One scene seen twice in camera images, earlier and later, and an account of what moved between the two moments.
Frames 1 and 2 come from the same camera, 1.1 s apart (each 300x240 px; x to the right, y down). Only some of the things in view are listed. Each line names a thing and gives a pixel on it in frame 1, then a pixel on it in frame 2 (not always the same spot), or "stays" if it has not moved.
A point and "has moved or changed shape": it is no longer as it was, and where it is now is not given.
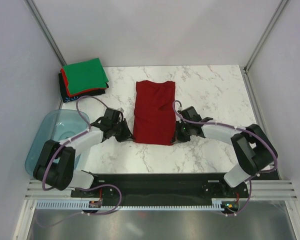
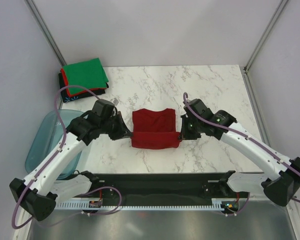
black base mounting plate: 140,186 stays
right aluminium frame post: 278,11 stays
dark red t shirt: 155,113 has moved or changed shape
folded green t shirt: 85,75 stays
